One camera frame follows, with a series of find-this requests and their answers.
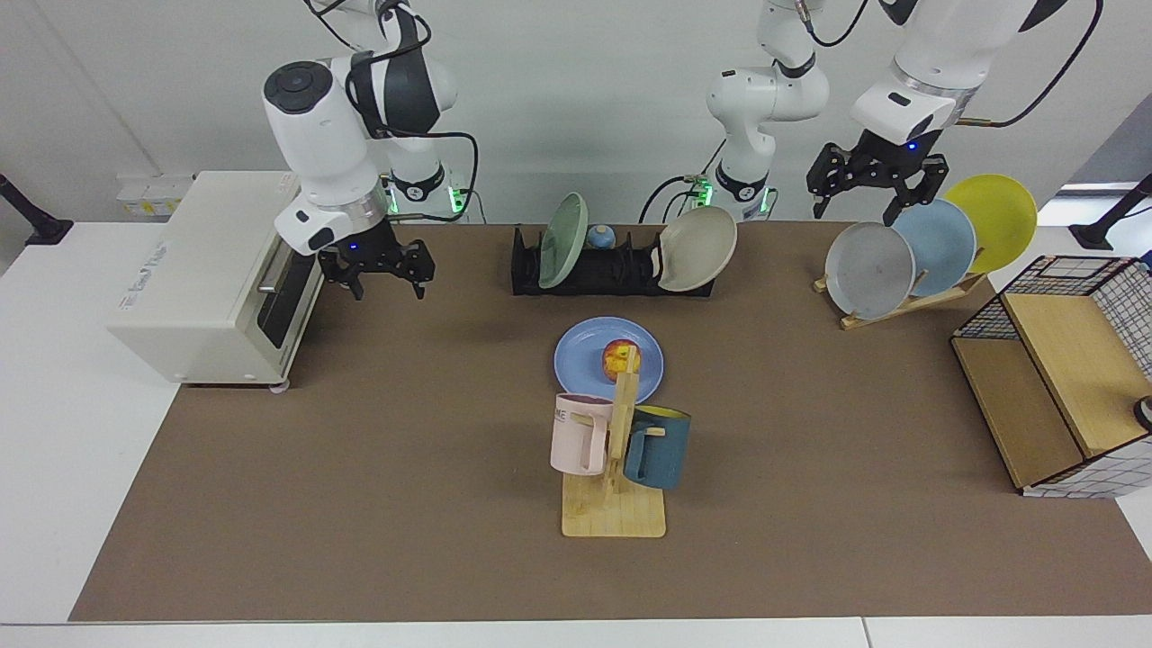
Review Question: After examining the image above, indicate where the pink mug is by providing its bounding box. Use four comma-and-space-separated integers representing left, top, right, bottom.
550, 393, 615, 476

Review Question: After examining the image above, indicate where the beige plate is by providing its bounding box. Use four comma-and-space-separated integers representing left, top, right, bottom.
657, 206, 738, 293

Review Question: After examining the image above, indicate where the pale toaster oven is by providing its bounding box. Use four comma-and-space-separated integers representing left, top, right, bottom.
106, 171, 327, 390

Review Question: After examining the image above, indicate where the wooden plate rack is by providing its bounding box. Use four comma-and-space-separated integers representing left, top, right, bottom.
814, 270, 986, 331

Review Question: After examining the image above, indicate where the wire basket with wooden floor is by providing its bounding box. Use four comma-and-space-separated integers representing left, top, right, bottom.
951, 256, 1152, 499

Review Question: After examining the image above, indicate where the yellow plate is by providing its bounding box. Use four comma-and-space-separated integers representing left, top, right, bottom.
943, 174, 1039, 275

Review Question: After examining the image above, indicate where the black dish rack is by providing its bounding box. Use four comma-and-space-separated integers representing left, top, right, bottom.
511, 225, 716, 298

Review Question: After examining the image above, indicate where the dark teal mug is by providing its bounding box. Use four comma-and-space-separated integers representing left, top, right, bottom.
623, 406, 692, 491

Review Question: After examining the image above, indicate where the brown table cloth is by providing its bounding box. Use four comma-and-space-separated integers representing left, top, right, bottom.
68, 222, 1152, 622

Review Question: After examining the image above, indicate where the wooden mug stand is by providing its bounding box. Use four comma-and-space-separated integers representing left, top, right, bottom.
562, 345, 667, 539

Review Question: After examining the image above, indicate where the white wall socket box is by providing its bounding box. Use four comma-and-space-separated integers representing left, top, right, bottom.
117, 174, 194, 219

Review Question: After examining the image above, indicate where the red yellow apple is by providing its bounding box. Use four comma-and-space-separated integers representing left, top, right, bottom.
602, 338, 642, 383

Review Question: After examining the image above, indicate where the green plate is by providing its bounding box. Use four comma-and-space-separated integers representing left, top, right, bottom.
538, 193, 589, 290

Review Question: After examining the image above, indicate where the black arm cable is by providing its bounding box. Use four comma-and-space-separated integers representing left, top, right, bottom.
306, 0, 479, 221
954, 0, 1104, 129

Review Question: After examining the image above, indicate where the black stand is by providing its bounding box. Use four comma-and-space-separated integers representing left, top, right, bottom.
1068, 173, 1152, 251
0, 173, 75, 247

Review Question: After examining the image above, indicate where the grey plate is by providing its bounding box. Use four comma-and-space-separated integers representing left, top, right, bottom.
824, 221, 916, 320

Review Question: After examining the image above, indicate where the light blue plate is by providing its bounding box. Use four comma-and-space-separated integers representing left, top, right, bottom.
891, 198, 977, 298

